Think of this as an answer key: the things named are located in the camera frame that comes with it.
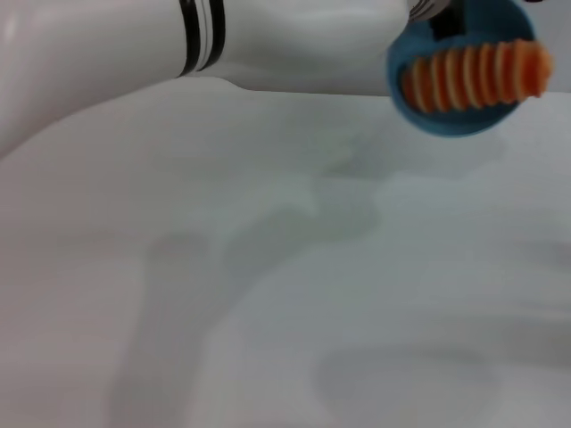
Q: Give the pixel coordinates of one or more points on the orange striped shrimp toy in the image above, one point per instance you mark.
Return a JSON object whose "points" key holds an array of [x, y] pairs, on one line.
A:
{"points": [[477, 76]]}

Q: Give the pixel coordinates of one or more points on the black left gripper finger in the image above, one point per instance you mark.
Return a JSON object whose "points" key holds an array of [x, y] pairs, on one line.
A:
{"points": [[448, 26]]}

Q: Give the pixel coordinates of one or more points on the blue bowl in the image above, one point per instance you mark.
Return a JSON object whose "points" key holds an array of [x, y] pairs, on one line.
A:
{"points": [[446, 122]]}

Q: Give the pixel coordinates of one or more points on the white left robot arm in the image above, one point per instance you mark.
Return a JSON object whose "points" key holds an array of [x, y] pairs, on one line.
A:
{"points": [[111, 53]]}

